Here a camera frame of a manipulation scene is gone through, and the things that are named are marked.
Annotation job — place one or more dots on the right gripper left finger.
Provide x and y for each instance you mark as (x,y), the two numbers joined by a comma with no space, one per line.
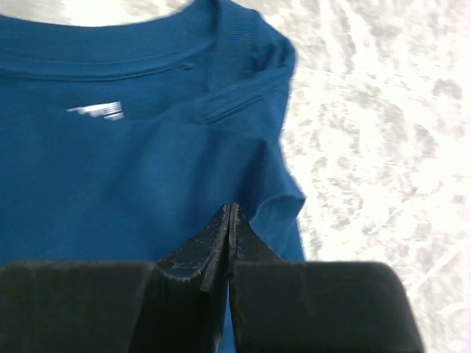
(176,304)

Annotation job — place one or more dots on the blue printed t-shirt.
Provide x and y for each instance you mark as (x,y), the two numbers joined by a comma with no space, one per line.
(120,142)

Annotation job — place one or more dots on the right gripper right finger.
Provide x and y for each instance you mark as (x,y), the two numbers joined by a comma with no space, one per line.
(282,306)

